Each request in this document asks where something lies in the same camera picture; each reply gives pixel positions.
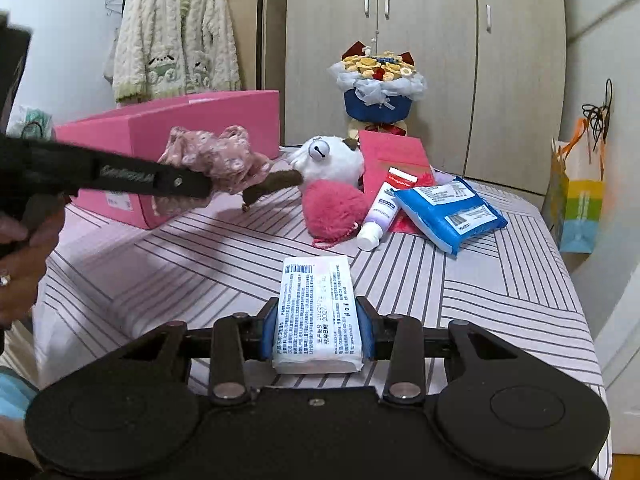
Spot red paper envelope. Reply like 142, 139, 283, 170
359, 130, 436, 235

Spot blue tissue packet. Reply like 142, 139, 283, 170
395, 176, 508, 257

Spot small red packet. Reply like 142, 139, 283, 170
386, 166, 420, 192

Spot white cream tube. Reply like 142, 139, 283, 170
356, 181, 401, 252

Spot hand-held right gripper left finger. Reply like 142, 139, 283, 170
120, 297, 280, 407

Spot large pink box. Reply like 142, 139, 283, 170
52, 90, 281, 231

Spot pink floral cloth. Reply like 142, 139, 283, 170
150, 125, 273, 218

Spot person's left hand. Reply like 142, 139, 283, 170
0, 207, 66, 331

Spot beige wardrobe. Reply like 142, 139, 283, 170
285, 0, 566, 196

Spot colourful paper bag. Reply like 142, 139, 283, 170
542, 119, 608, 255

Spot white plush toy brown ears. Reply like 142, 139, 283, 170
242, 135, 366, 211

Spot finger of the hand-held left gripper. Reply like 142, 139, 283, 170
75, 152, 213, 200

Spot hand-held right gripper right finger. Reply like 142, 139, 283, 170
356, 297, 521, 407

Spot black cords bundle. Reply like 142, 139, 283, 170
580, 79, 615, 166

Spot teal bag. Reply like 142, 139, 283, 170
10, 105, 55, 141

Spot flower bouquet blue wrap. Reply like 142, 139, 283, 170
327, 40, 428, 138

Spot white tissue pack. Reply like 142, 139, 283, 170
272, 255, 365, 375

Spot light blue cloth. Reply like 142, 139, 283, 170
0, 366, 40, 420

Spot pink fluffy heart pouch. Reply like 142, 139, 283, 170
301, 180, 372, 251

